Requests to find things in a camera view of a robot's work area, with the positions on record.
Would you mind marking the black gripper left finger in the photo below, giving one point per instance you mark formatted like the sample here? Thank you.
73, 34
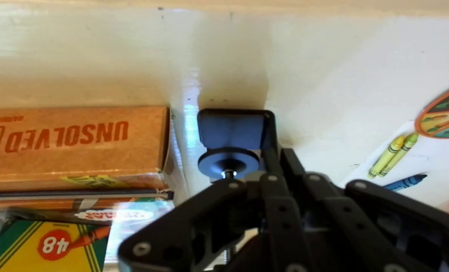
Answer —
197, 232

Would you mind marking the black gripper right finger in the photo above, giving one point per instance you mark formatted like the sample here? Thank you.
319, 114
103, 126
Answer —
380, 230

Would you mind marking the brown Unsolved game box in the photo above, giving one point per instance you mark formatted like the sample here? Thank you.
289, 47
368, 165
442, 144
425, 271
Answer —
79, 153

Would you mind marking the Crayola 48 crayon box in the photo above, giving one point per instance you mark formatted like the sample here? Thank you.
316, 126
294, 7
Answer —
35, 245

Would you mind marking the blue crayon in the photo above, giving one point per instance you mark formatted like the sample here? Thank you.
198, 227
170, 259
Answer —
406, 183

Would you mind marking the yellow-green crayon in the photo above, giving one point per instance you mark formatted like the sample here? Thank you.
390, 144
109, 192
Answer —
393, 155

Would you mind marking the round carrot picture disc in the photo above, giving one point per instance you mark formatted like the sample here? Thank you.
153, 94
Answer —
433, 121

